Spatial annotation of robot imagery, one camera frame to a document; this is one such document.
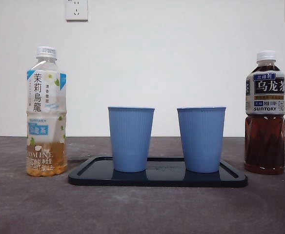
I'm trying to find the dark oolong tea bottle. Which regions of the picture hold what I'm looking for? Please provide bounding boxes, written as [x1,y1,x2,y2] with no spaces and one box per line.
[244,50,285,176]

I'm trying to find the blue ribbed plastic cup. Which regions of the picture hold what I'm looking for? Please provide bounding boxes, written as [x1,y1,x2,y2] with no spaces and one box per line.
[107,106,156,173]
[177,106,227,174]

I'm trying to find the white wall socket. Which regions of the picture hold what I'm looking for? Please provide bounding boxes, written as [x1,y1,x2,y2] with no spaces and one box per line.
[65,0,89,21]

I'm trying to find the dark blue rectangular tray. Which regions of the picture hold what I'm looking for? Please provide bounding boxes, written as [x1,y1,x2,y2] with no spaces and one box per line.
[67,156,248,188]

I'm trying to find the pale jasmine oolong tea bottle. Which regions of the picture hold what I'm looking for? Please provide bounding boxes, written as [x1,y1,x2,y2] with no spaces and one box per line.
[25,45,68,176]

